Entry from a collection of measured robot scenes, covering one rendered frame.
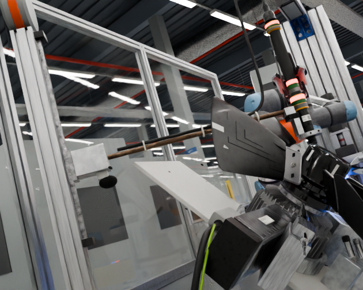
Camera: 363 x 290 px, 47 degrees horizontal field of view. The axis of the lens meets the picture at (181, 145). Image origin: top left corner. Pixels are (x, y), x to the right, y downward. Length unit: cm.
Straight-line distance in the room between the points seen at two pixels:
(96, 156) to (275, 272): 55
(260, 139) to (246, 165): 9
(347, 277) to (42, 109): 89
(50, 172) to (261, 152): 54
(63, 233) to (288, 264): 56
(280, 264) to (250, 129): 33
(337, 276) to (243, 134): 42
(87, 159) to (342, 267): 70
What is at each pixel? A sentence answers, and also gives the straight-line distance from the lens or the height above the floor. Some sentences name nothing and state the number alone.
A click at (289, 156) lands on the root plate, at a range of 110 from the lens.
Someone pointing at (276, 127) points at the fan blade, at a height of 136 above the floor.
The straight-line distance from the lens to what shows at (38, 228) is 126.
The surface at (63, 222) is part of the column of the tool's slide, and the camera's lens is 113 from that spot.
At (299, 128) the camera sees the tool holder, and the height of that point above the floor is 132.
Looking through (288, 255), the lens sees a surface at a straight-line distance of 90.
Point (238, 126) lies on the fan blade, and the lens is 101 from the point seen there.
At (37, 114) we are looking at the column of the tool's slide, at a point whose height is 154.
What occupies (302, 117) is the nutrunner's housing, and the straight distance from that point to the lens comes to 126.
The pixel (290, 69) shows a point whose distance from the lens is 129.
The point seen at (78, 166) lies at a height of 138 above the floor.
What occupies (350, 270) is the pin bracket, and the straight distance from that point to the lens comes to 113.
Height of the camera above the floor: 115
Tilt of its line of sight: 10 degrees up
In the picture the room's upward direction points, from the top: 16 degrees counter-clockwise
